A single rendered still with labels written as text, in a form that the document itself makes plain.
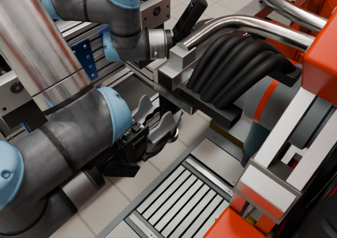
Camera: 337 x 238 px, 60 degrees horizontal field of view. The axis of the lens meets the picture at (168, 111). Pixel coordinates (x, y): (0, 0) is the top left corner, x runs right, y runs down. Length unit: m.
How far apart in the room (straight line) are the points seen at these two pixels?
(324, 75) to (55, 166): 0.30
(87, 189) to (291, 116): 0.30
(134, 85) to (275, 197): 1.23
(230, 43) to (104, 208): 1.12
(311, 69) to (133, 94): 1.25
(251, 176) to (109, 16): 0.48
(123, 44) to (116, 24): 0.05
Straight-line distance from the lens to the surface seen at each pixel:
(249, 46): 0.39
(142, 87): 1.50
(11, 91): 0.84
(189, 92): 0.41
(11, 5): 0.38
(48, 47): 0.38
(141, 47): 0.72
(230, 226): 0.42
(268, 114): 0.57
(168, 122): 0.53
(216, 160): 1.40
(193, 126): 1.60
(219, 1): 2.60
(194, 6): 0.72
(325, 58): 0.26
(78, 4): 0.71
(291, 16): 0.56
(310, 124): 0.55
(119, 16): 0.68
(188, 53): 0.44
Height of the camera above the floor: 1.28
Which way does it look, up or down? 51 degrees down
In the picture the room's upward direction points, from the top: straight up
